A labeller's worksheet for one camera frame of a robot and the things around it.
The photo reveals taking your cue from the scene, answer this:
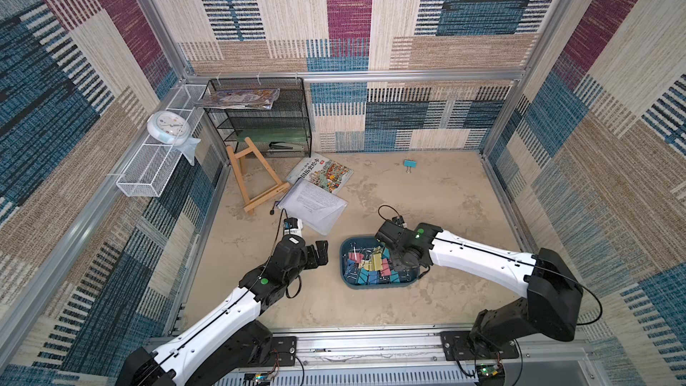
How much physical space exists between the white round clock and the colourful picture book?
0.43 meters

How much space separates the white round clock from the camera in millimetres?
734

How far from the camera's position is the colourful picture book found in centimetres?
113

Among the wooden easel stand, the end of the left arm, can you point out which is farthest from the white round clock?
the end of the left arm
